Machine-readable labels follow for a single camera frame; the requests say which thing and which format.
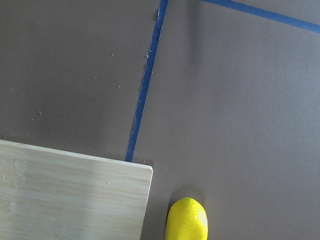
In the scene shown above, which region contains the yellow lemon whole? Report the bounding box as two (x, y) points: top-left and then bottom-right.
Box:
(165, 197), (208, 240)

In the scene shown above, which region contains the wooden cutting board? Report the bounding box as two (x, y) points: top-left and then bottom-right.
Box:
(0, 140), (153, 240)

